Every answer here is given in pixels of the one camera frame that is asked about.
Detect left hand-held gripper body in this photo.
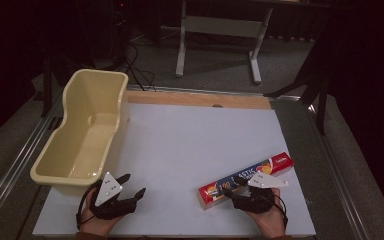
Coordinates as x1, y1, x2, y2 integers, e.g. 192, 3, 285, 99
89, 171, 138, 221

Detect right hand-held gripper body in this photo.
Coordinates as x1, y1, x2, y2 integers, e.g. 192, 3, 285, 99
231, 171, 290, 215

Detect red and blue plastic wrap box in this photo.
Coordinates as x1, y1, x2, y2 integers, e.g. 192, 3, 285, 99
197, 151, 295, 210

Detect cream plastic tub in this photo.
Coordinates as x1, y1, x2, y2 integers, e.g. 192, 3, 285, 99
29, 68, 130, 197

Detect person's right hand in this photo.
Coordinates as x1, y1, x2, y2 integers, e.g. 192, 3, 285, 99
245, 187, 287, 239

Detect person's left hand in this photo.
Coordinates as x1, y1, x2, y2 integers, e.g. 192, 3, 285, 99
79, 198, 125, 238

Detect white table mat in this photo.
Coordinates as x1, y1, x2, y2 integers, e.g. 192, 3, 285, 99
32, 102, 317, 238

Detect black metal stand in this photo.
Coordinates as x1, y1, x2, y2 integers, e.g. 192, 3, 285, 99
265, 19, 332, 136

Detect dark equipment with red light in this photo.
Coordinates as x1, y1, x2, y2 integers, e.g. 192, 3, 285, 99
110, 0, 132, 66

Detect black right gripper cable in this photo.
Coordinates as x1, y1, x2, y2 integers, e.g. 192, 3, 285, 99
273, 194, 290, 231

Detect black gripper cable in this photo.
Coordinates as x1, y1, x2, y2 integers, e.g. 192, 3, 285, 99
75, 181, 98, 232
273, 194, 290, 231

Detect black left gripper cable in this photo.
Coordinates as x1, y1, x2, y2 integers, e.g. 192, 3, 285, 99
75, 181, 98, 232

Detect aluminium frame rail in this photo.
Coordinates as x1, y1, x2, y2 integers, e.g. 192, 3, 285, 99
307, 102, 373, 240
0, 94, 65, 231

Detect black floor cables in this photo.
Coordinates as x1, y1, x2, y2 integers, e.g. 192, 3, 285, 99
122, 42, 158, 93

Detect white metal table frame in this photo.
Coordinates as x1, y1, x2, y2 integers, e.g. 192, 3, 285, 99
174, 0, 275, 85

